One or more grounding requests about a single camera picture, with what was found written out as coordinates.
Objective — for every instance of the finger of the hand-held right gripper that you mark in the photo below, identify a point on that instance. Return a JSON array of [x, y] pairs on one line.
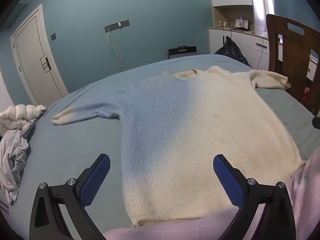
[[316, 123]]

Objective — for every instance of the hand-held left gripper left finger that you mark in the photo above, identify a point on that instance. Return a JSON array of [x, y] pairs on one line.
[[95, 180]]

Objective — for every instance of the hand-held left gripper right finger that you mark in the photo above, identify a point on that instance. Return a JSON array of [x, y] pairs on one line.
[[228, 182]]

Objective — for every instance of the blue and cream knit sweater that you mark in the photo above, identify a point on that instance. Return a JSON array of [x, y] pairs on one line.
[[200, 130]]

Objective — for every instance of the red object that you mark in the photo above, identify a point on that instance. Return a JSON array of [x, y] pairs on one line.
[[306, 93]]

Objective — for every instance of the brown wooden chair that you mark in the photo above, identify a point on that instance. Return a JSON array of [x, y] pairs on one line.
[[292, 55]]

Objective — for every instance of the grey crumpled cloth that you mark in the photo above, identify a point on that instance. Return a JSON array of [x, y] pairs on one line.
[[12, 160]]

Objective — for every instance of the white puffy jacket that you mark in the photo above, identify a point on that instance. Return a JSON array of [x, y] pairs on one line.
[[15, 120]]

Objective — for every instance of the black plastic bag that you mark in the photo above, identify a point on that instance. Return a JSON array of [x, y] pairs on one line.
[[231, 50]]

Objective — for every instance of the blue curtain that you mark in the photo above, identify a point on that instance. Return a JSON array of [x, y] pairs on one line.
[[295, 2]]

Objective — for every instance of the white and pink bottle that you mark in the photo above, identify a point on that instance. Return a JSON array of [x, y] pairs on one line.
[[241, 23]]

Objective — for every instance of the white base cabinet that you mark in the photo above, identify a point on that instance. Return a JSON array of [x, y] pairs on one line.
[[217, 41]]

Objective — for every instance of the bright window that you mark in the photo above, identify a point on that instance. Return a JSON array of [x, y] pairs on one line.
[[262, 2]]

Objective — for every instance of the white door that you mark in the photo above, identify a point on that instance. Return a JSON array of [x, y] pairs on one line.
[[32, 62]]

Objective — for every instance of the black and grey box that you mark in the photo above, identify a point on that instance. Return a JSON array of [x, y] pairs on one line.
[[182, 52]]

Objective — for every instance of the dark wall switch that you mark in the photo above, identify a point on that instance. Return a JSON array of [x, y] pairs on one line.
[[53, 36]]

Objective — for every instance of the grey wall outlet strip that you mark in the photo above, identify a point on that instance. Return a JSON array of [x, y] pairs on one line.
[[117, 26]]

